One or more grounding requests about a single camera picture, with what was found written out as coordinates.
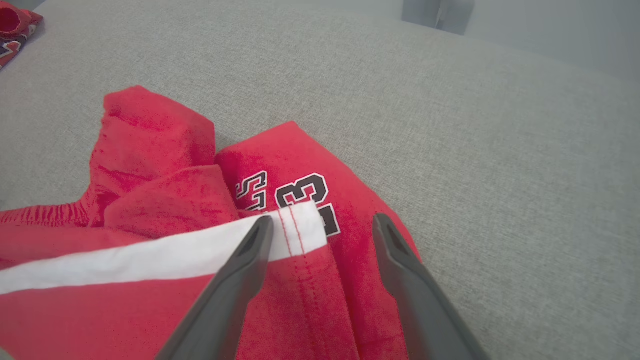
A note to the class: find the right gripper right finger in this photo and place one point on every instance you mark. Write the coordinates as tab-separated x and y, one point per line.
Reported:
425	320

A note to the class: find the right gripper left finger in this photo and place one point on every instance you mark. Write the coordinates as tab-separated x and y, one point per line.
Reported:
225	310

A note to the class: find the red shorts with white stripe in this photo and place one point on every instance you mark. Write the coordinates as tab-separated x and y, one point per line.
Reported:
150	150

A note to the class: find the red basketball jersey number 23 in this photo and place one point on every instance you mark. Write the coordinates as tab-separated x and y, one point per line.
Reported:
15	30

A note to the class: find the grey metal partition post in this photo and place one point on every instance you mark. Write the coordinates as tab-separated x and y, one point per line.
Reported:
425	12

